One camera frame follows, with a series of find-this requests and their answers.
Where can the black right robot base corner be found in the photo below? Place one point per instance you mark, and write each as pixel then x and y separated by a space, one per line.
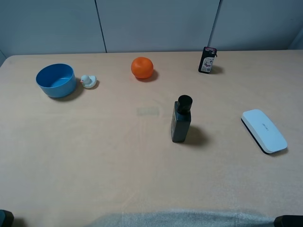
pixel 289 221

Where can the orange round fruit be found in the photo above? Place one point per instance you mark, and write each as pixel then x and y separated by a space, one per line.
pixel 142 68

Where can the white rubber duck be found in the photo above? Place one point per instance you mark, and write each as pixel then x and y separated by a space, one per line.
pixel 88 81

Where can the white whiteboard eraser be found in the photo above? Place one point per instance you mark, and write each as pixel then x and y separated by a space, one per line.
pixel 264 131

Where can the black packaged card item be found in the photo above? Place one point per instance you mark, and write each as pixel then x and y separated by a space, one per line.
pixel 207 60

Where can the black square bottle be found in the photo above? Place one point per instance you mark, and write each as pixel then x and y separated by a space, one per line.
pixel 181 118

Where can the blue plastic bowl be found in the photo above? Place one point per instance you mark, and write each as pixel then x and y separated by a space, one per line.
pixel 57 80

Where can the black left robot base corner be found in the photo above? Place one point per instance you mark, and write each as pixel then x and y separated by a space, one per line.
pixel 6 218

